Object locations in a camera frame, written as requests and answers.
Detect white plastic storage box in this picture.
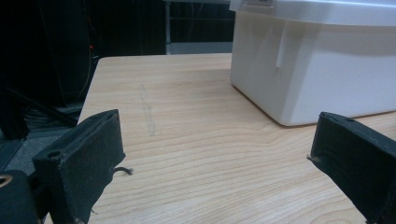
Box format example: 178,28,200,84
229,10,396,127

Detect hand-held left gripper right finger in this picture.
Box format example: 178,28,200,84
306,111,396,224

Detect black tripod stand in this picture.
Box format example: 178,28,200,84
0,87,78,141

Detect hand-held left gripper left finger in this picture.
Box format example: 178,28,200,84
32,108,134,224

